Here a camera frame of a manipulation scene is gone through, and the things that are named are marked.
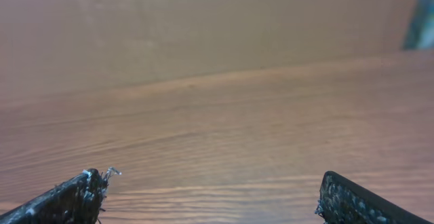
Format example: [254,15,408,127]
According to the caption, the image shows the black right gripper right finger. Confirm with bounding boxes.
[315,171,431,224]

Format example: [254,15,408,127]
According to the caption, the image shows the green tape strip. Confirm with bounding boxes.
[403,0,433,50]

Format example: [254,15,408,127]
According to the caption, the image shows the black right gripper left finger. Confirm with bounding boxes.
[1,167,121,224]

